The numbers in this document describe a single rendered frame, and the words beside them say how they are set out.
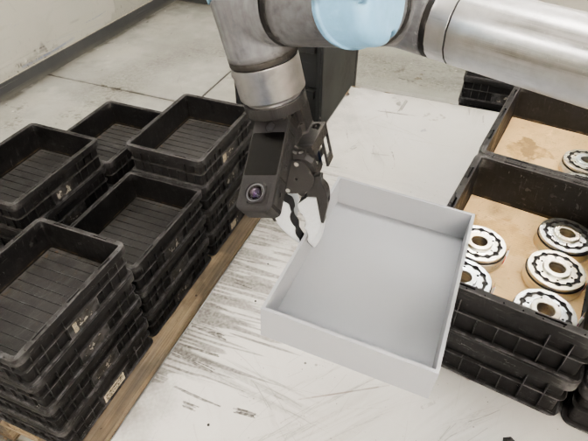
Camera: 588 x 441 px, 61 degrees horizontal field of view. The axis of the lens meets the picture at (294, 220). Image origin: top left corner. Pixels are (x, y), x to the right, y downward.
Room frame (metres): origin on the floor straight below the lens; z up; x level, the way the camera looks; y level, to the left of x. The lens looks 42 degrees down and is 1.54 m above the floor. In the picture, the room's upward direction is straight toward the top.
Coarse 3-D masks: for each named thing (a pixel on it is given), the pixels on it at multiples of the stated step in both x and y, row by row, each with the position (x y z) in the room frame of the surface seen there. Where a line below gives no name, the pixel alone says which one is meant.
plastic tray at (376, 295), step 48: (336, 192) 0.59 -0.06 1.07; (384, 192) 0.57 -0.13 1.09; (336, 240) 0.52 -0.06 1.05; (384, 240) 0.52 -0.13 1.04; (432, 240) 0.52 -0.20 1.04; (288, 288) 0.42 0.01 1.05; (336, 288) 0.43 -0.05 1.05; (384, 288) 0.43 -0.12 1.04; (432, 288) 0.43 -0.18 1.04; (288, 336) 0.34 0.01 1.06; (336, 336) 0.32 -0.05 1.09; (384, 336) 0.36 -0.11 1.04; (432, 336) 0.36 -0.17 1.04; (432, 384) 0.28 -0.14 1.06
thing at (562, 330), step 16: (480, 160) 0.89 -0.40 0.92; (496, 160) 0.88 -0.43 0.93; (464, 176) 0.82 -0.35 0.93; (544, 176) 0.83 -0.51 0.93; (560, 176) 0.82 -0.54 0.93; (464, 288) 0.53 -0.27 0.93; (480, 304) 0.51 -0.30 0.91; (496, 304) 0.50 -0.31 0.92; (512, 304) 0.49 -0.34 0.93; (528, 320) 0.47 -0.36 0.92; (544, 320) 0.46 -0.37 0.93; (560, 320) 0.46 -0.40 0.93; (560, 336) 0.45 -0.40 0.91; (576, 336) 0.44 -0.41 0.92
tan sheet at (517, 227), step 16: (480, 208) 0.84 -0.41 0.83; (496, 208) 0.84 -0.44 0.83; (512, 208) 0.84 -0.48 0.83; (480, 224) 0.79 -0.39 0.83; (496, 224) 0.79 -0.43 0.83; (512, 224) 0.79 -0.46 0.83; (528, 224) 0.79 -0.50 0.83; (512, 240) 0.74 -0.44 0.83; (528, 240) 0.74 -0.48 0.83; (512, 256) 0.69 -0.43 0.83; (528, 256) 0.69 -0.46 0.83; (496, 272) 0.65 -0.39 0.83; (512, 272) 0.65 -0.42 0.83; (496, 288) 0.61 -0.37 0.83; (512, 288) 0.61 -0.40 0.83; (576, 304) 0.57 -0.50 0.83
